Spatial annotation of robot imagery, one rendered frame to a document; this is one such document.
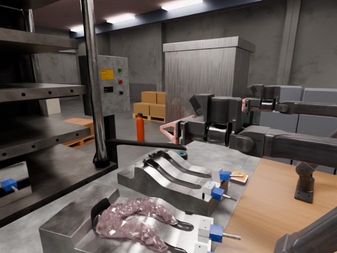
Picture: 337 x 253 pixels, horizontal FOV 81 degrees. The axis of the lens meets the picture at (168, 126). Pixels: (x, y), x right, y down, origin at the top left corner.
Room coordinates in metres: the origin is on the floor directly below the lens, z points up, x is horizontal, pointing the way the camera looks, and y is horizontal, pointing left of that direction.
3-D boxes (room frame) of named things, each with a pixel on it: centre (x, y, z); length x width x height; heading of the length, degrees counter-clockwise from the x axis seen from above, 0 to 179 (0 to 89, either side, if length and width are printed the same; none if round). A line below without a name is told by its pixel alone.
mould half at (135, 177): (0.89, -0.01, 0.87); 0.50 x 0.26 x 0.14; 56
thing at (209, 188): (0.69, -0.21, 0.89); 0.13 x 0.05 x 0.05; 56
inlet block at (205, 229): (0.52, -0.16, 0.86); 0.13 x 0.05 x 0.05; 74
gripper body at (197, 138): (0.54, -0.09, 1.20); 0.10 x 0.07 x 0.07; 143
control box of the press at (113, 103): (1.45, 0.45, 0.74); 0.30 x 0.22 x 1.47; 146
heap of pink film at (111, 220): (0.55, 0.11, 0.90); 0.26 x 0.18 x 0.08; 74
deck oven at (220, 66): (4.31, -0.85, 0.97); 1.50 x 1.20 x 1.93; 55
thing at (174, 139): (0.56, -0.02, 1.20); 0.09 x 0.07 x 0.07; 53
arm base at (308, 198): (0.85, -0.67, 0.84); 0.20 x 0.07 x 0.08; 143
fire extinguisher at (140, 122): (3.72, 0.55, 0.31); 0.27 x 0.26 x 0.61; 161
